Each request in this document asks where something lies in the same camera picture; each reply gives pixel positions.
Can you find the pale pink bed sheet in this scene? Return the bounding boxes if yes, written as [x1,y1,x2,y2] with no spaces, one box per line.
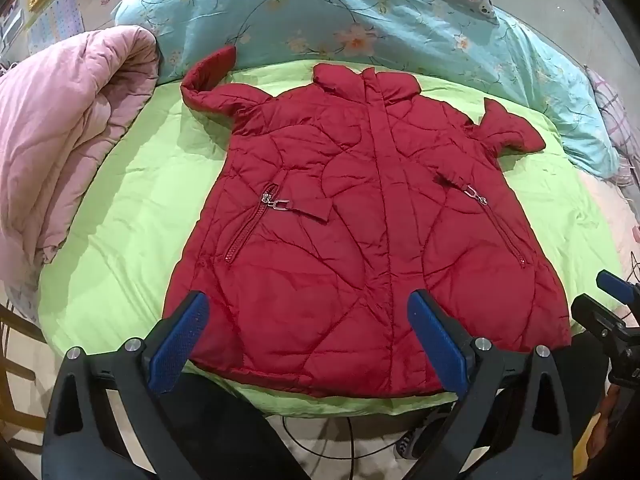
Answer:
[575,167,640,281]

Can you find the lime green bed sheet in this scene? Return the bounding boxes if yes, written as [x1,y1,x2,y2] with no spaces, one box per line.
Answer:
[37,57,626,418]

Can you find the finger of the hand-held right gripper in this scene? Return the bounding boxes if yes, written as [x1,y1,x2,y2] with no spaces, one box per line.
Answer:
[571,296,632,347]
[596,270,640,307]

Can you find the wall poster chart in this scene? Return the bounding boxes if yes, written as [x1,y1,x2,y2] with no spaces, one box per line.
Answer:
[25,0,85,56]

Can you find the wooden chair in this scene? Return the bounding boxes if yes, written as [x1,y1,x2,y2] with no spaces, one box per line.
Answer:
[0,300,51,456]

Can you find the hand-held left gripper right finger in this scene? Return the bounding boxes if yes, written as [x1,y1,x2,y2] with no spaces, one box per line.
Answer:
[406,289,574,480]

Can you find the white framed picture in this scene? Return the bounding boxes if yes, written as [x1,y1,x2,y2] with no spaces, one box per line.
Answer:
[0,4,27,47]

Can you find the person's dark trousers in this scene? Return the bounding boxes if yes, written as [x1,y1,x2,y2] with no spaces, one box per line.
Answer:
[165,332,608,480]

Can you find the plaid cloth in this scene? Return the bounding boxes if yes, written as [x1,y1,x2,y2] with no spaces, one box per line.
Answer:
[582,65,640,186]

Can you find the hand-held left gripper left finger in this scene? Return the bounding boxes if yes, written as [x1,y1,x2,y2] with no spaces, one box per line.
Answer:
[42,290,210,480]

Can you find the dark shoe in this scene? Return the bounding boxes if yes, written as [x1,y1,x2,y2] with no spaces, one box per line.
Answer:
[394,425,432,461]

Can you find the red quilted puffer jacket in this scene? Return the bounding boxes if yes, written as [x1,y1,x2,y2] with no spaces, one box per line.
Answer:
[162,46,573,401]

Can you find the pink quilt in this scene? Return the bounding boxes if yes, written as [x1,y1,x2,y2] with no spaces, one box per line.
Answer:
[0,25,161,266]

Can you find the black cable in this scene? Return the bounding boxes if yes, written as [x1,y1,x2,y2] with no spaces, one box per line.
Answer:
[280,412,451,480]

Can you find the teal floral quilt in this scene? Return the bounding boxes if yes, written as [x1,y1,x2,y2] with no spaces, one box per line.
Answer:
[112,0,621,181]

